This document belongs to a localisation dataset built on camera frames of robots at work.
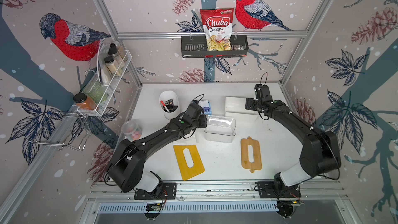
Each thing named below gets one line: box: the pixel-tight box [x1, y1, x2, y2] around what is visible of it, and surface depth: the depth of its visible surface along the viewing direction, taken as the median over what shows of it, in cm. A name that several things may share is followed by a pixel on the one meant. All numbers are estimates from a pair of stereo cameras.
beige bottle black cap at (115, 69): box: [103, 56, 123, 77], surface depth 78 cm
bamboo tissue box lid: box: [240, 136, 263, 174], surface depth 87 cm
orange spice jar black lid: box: [73, 92, 97, 110], surface depth 62 cm
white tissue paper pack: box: [172, 128, 197, 146], surface depth 83 cm
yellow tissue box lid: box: [173, 144, 205, 181], surface depth 84 cm
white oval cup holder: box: [159, 90, 181, 120], surface depth 95 cm
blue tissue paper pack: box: [197, 99, 212, 116], surface depth 102 cm
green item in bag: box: [83, 81, 109, 103], surface depth 70 cm
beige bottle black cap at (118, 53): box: [107, 42, 126, 69], surface depth 85 cm
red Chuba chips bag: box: [199, 7, 235, 51], surface depth 83 cm
